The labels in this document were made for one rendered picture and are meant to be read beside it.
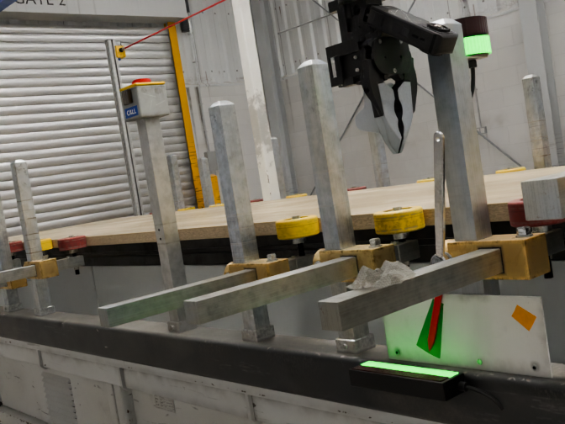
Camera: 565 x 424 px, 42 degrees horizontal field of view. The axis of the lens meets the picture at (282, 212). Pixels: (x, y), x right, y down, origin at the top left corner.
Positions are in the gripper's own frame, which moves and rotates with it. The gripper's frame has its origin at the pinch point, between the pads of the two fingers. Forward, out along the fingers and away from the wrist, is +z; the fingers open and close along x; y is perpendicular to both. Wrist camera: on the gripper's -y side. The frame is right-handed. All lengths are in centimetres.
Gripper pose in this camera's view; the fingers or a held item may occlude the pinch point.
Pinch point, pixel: (400, 143)
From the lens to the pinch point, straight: 94.8
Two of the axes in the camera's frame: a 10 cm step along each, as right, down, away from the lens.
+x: -7.5, 1.5, -6.4
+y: -6.4, 0.6, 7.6
